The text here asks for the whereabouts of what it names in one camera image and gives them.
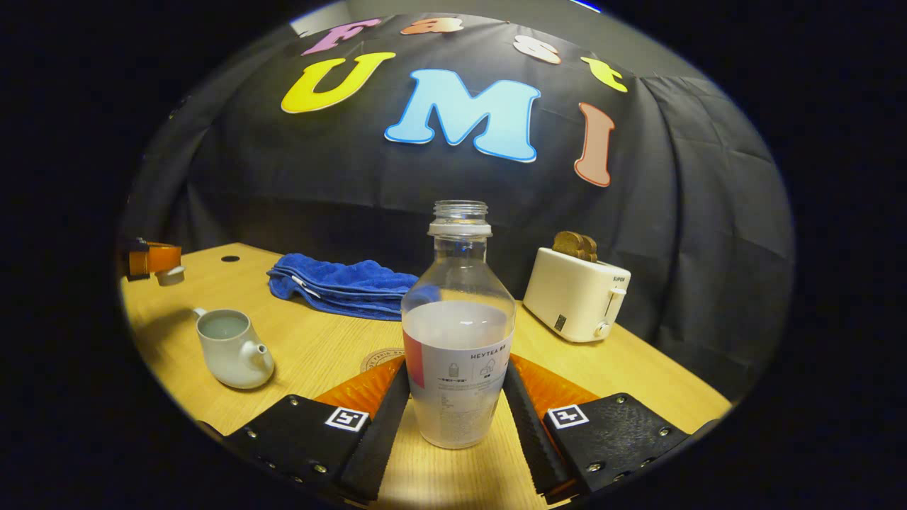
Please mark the round cork coaster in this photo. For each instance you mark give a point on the round cork coaster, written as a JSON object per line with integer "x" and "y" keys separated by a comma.
{"x": 379, "y": 361}

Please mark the folded blue towel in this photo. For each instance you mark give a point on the folded blue towel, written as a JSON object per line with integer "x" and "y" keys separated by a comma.
{"x": 340, "y": 287}

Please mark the clear plastic water bottle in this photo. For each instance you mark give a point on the clear plastic water bottle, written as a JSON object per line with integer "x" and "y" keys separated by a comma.
{"x": 457, "y": 333}

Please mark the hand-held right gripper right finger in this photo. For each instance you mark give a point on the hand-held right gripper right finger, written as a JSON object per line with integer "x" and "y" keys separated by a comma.
{"x": 531, "y": 439}

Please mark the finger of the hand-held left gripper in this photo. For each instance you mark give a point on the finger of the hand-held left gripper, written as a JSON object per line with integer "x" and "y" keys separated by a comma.
{"x": 159, "y": 258}

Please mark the white toaster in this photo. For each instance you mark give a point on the white toaster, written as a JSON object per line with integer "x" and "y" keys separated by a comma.
{"x": 570, "y": 294}

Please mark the white ceramic teacup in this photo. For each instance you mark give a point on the white ceramic teacup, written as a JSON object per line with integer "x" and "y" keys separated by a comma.
{"x": 230, "y": 358}

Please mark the black backdrop cloth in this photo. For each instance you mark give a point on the black backdrop cloth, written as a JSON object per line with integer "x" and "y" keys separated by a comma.
{"x": 439, "y": 191}

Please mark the brown bread slice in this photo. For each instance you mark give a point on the brown bread slice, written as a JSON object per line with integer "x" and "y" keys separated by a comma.
{"x": 591, "y": 249}
{"x": 567, "y": 244}

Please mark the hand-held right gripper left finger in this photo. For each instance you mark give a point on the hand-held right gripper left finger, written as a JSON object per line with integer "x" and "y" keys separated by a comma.
{"x": 382, "y": 432}

